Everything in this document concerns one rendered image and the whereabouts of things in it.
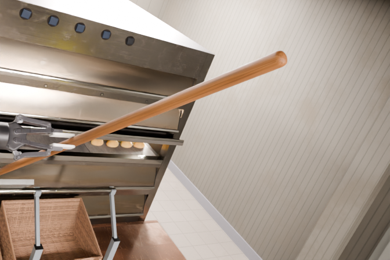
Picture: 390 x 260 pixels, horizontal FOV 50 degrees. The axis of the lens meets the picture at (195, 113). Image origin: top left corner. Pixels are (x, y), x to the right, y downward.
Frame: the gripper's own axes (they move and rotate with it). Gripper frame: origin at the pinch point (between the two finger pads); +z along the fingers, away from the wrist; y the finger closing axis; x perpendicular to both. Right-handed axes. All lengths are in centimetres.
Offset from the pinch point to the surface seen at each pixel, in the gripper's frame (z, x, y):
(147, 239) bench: 147, -166, 36
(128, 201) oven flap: 133, -170, 6
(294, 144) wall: 318, -135, -47
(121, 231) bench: 129, -175, 29
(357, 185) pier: 305, -66, 4
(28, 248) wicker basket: 54, -167, 35
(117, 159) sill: 108, -144, -22
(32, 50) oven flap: 28, -101, -73
